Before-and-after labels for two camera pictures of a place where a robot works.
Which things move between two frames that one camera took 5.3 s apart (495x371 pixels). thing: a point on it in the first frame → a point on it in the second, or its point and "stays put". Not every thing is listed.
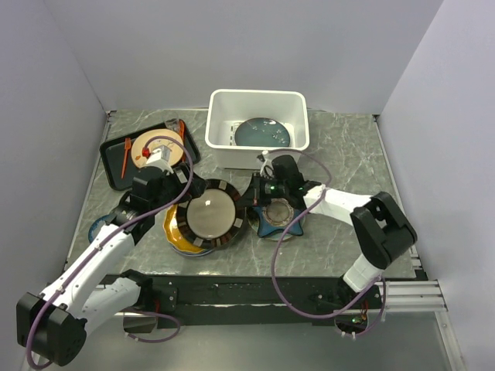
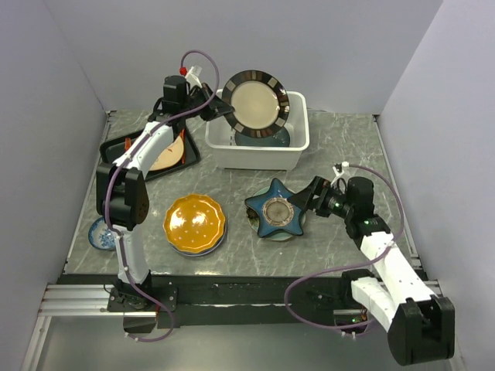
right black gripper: (254, 196) → (304, 199)
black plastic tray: (117, 166) stays put
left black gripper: (194, 188) → (216, 108)
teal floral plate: (261, 132) stays put
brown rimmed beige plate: (213, 219) → (261, 102)
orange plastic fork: (128, 145) stays put
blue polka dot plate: (185, 253) stays put
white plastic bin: (226, 110) stays put
